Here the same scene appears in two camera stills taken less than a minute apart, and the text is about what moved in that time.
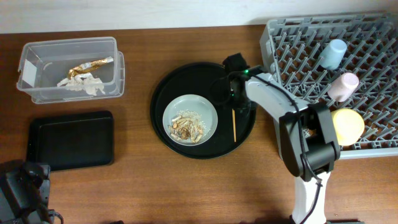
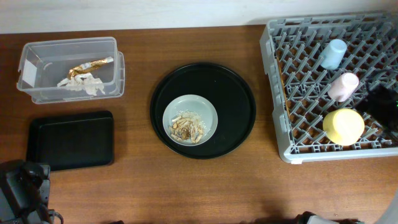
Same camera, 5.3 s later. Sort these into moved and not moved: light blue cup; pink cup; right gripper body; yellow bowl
Moved: right gripper body
Not moved: yellow bowl; pink cup; light blue cup
